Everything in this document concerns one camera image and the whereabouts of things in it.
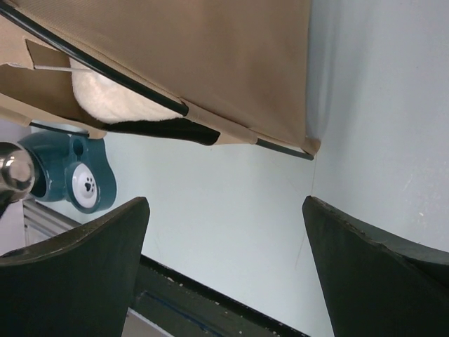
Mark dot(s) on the cream fluffy cushion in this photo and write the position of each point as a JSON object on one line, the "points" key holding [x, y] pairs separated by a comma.
{"points": [[110, 102]]}

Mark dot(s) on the beige fabric pet tent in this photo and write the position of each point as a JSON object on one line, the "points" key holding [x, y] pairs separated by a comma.
{"points": [[239, 66]]}

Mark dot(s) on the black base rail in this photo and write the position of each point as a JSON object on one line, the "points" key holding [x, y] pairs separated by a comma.
{"points": [[182, 306]]}

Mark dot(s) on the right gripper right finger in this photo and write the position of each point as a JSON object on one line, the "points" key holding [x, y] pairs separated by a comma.
{"points": [[376, 283]]}

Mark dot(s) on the white paw print bowl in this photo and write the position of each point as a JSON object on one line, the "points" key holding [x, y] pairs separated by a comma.
{"points": [[84, 186]]}

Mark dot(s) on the teal double bowl stand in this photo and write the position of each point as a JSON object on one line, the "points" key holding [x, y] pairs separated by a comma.
{"points": [[56, 154]]}

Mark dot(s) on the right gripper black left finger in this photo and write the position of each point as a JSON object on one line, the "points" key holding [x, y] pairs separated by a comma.
{"points": [[77, 283]]}

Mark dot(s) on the steel pet bowl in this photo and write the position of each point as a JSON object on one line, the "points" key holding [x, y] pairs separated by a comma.
{"points": [[17, 172]]}

